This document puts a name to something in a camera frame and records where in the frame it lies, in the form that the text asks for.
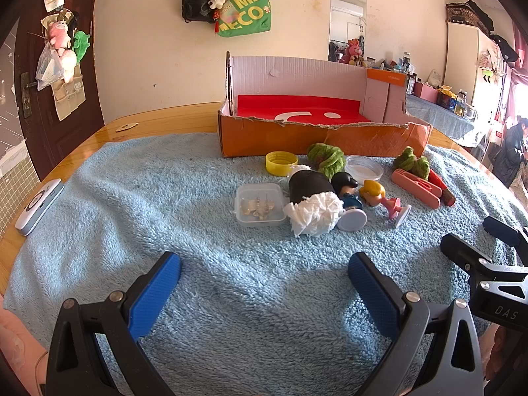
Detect white oval device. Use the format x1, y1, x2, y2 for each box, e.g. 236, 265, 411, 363
15, 179, 66, 237

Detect pink plastic clip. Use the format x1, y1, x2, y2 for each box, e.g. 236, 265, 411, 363
391, 168, 443, 209

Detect green plush toy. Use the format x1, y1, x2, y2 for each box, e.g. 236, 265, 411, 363
72, 31, 91, 67

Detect white refrigerator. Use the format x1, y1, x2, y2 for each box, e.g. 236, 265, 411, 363
443, 20, 516, 166

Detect dark brown door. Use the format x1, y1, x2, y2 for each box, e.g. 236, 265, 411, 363
0, 0, 106, 182

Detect black cylindrical container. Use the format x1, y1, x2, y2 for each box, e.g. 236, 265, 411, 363
287, 170, 337, 205

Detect large pink plush toy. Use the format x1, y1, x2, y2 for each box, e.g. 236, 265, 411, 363
339, 39, 366, 65

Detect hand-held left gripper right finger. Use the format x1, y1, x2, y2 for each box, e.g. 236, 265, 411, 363
347, 251, 485, 396

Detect black bags on wardrobe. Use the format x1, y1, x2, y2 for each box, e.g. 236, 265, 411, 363
466, 0, 518, 62

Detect green knitted yarn piece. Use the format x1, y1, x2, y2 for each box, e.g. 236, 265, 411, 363
307, 143, 346, 179

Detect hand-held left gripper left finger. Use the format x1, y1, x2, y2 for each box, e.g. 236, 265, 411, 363
45, 251, 182, 396

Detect green tote bag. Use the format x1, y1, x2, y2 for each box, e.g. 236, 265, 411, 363
217, 0, 273, 38

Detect dark-haired girl figurine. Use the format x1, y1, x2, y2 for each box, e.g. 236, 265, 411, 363
331, 171, 368, 232

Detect yellow bottle cap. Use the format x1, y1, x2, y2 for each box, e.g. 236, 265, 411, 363
265, 151, 299, 175

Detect clear plastic bag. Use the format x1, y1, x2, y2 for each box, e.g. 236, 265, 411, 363
35, 45, 77, 91

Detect pink fleece clothing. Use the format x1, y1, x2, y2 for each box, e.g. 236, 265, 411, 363
0, 295, 48, 396

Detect metal door handle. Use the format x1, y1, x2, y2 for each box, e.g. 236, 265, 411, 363
20, 72, 34, 118

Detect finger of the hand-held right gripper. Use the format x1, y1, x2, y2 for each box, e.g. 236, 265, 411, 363
440, 233, 528, 286
483, 215, 528, 265

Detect orange cardboard box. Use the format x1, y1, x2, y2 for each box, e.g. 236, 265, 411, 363
218, 51, 434, 158

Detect beige hanging fabric organizer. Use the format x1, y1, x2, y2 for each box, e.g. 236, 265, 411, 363
51, 70, 87, 121

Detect small pink plush toy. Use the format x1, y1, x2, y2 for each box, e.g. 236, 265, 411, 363
47, 20, 72, 56

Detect clear round plastic lid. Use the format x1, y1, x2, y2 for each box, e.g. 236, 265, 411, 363
345, 155, 384, 184

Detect pink storage box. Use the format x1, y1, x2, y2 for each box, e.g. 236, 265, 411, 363
413, 80, 440, 104

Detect person's right hand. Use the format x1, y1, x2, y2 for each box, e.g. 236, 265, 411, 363
483, 324, 514, 382

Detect blue fleece blanket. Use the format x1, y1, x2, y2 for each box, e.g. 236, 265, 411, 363
2, 132, 528, 396

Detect cloth-covered side table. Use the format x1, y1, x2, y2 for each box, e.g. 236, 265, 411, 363
406, 91, 487, 141

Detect pink curtain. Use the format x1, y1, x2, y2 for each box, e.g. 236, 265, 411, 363
509, 20, 528, 71

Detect clear plastic box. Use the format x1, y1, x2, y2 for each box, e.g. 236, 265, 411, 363
234, 183, 288, 227

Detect patterned suitcase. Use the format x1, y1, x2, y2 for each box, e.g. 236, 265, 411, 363
445, 2, 481, 25

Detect red cylinder with bark ends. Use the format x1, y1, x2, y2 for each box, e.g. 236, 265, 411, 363
429, 170, 456, 208

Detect blonde girl figurine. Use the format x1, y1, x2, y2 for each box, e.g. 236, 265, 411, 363
359, 179, 412, 229

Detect row of small bottles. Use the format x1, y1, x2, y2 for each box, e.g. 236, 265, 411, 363
365, 51, 417, 91

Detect green leafy toy vegetable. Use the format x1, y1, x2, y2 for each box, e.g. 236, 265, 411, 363
392, 146, 431, 180

